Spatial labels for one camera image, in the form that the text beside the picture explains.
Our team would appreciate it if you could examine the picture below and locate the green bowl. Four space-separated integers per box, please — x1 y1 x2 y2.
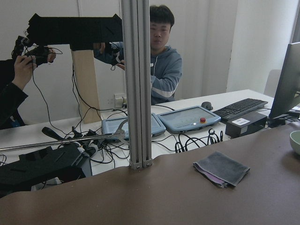
290 130 300 155

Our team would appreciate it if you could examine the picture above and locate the metal grabber rod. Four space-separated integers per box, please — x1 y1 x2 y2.
0 132 125 151

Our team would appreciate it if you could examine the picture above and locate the aluminium frame post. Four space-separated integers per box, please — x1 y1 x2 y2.
121 0 152 170

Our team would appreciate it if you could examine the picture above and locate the black computer mouse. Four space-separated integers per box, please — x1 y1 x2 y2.
201 101 213 111

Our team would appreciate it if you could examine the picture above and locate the black computer monitor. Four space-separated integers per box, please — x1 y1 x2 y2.
268 42 300 128

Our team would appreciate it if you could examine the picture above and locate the wooden post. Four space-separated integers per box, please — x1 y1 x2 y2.
71 50 101 124

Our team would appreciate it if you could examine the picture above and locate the grey cloth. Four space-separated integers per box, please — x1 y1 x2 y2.
193 151 250 187

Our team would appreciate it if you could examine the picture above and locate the black keyboard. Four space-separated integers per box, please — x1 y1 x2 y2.
213 98 268 121

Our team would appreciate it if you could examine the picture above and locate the blue teach pendant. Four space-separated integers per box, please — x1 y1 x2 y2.
157 106 221 134
102 113 166 141

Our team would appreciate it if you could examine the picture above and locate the person with glasses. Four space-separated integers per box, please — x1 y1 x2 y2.
0 48 57 130

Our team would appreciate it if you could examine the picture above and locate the person in blue hoodie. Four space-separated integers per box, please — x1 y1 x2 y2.
93 5 183 105

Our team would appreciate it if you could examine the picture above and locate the pink cloth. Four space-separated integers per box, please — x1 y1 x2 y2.
196 168 228 188

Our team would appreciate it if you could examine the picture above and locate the black small box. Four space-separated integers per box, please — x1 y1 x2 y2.
225 112 267 138

